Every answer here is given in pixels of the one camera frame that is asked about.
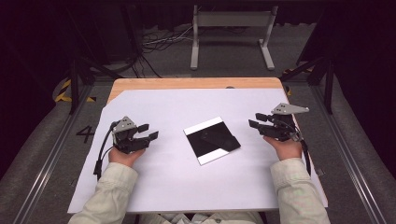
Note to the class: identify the black metal stand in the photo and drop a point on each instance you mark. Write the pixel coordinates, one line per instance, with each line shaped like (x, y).
(328, 87)
(74, 84)

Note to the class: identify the white paper sheet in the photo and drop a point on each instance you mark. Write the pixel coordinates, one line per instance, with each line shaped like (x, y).
(174, 112)

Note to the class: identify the person's light jacket front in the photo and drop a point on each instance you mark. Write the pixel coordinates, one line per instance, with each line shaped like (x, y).
(202, 218)

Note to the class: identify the yellow black hazard tape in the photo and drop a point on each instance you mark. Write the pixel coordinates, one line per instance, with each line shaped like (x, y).
(63, 90)
(289, 90)

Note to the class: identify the aluminium floor rail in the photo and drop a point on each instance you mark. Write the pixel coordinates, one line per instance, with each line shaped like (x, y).
(49, 161)
(351, 161)

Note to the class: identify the grey metal stand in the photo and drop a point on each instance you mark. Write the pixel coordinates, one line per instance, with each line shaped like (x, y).
(232, 19)

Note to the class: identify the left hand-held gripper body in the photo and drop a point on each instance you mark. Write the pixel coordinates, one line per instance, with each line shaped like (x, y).
(127, 141)

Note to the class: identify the person's left hand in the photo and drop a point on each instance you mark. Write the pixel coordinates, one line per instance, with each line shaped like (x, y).
(124, 158)

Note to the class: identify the person's right hand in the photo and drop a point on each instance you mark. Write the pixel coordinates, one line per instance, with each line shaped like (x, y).
(288, 150)

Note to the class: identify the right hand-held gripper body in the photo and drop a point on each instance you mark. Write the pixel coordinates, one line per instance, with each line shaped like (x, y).
(280, 129)

